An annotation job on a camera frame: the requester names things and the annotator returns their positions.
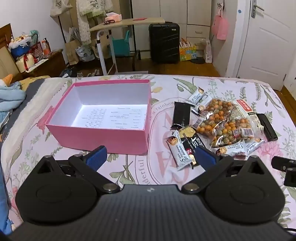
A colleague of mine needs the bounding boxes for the brown paper bag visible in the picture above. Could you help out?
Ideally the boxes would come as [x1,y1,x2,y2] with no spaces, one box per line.
[91,37,112,59]
[64,39,82,66]

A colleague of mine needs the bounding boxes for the colourful snack box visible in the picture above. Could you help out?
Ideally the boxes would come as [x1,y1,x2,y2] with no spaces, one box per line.
[179,38,197,62]

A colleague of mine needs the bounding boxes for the wooden nightstand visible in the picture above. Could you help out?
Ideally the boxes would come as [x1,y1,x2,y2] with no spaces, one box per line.
[16,49,67,78]

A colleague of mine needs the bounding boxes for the flower gift basket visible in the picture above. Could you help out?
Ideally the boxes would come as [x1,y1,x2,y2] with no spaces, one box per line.
[9,34,32,59]

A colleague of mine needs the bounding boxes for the black red noodle packet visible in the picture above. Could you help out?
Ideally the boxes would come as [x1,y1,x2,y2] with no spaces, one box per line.
[179,126,210,167]

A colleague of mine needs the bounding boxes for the floral bed sheet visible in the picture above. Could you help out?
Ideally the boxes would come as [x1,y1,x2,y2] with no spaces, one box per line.
[0,74,296,232]

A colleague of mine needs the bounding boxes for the dark grey blanket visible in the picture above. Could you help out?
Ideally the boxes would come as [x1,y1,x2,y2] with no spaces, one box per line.
[0,78,46,149]

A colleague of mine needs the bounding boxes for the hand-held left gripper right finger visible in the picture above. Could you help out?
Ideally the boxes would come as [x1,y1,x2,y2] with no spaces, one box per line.
[181,146,266,194]

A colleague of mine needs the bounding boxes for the white snack bar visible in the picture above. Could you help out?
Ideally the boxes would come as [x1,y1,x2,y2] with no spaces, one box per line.
[216,145,246,160]
[164,130,193,170]
[191,92,209,114]
[243,138,266,156]
[186,87,204,104]

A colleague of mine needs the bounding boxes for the white door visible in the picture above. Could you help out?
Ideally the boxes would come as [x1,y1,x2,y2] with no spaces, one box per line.
[225,0,296,79]

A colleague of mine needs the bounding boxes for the pink hanging bag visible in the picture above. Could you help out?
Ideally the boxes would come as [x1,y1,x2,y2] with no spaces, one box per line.
[211,14,229,40]

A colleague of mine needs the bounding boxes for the red checkered basket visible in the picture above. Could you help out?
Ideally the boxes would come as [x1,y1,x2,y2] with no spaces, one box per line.
[30,43,45,59]

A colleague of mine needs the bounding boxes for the cream tote bag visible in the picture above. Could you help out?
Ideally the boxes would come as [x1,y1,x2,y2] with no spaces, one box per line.
[49,0,73,17]

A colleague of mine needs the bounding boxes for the white green hanging clothes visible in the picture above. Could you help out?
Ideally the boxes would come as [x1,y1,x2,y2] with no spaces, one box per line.
[77,0,114,46]

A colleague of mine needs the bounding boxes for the white printed bag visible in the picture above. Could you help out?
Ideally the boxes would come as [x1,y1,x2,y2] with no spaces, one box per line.
[75,45,94,62]

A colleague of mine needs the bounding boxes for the yellow plush toy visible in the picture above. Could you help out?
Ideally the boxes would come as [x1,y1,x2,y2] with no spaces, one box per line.
[0,74,14,88]

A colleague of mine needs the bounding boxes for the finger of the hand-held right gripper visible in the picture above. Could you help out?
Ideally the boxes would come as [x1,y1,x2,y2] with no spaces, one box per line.
[271,156,296,187]

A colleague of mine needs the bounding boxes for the white plastic bag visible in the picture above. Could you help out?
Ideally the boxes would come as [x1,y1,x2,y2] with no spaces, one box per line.
[203,39,213,64]

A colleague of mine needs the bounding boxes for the teal bag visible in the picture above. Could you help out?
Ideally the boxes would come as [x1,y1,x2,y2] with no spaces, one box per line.
[112,30,131,57]

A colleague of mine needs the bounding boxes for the bag of coated peanuts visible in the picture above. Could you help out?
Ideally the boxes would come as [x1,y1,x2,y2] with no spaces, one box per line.
[194,98,252,148]

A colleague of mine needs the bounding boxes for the light blue cloth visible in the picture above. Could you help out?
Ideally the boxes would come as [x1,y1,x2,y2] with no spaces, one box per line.
[0,81,26,119]

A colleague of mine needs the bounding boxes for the cream box with red ribbon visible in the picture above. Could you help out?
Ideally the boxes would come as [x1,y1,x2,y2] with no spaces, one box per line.
[15,53,38,73]

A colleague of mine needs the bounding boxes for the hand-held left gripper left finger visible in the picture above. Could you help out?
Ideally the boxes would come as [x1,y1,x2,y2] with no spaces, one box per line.
[37,146,121,194]

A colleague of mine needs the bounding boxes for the white wardrobe with drawers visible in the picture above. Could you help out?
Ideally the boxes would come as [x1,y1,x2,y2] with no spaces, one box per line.
[131,0,213,53]

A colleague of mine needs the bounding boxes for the black suitcase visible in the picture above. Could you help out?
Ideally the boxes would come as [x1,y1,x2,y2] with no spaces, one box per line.
[148,22,180,65]

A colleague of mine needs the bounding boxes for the clear packet with red label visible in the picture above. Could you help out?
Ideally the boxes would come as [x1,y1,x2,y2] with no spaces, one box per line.
[231,100,264,139]

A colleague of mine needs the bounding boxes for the plain black snack packet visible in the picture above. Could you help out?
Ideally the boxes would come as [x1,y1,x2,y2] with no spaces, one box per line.
[171,101,196,131]

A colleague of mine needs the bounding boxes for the wooden rolling table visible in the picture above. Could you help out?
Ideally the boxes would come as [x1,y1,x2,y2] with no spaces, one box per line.
[88,17,166,76]

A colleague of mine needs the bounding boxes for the pink tissue box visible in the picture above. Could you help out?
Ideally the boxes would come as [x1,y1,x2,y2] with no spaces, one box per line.
[105,13,123,23]

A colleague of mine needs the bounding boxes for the pink cardboard box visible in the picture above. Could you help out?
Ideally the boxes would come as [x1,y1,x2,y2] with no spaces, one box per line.
[45,79,152,155]

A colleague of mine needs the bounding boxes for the glossy black snack packet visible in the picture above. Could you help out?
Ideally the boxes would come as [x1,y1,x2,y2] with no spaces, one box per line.
[256,113,278,142]

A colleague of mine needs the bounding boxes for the orange bottle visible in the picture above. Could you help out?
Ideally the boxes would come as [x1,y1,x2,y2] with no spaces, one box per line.
[41,40,51,56]

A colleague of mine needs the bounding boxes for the wooden headboard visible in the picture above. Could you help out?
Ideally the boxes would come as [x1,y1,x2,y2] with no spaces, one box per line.
[0,23,17,80]

